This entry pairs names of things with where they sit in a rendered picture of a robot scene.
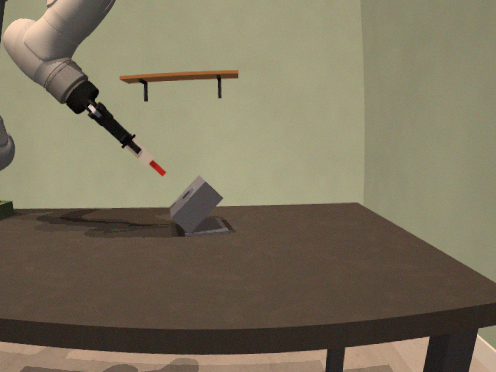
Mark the red cylinder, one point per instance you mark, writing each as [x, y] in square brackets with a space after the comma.
[157, 168]

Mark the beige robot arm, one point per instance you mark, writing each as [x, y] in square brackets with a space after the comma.
[43, 51]

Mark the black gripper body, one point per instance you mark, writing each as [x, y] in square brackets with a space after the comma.
[84, 94]

